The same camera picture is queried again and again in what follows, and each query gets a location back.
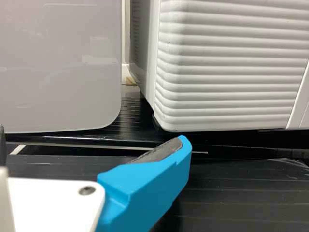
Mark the black platform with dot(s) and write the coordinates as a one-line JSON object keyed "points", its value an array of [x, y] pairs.
{"points": [[241, 205], [135, 116]]}

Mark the incubator door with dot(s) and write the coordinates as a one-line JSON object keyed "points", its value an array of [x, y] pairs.
{"points": [[229, 60]]}

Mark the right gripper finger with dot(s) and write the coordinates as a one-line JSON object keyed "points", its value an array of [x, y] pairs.
{"points": [[144, 193]]}

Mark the white incubator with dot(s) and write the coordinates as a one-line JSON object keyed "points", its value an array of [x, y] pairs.
{"points": [[144, 60]]}

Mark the white box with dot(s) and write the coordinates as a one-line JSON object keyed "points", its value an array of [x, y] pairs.
{"points": [[60, 60]]}

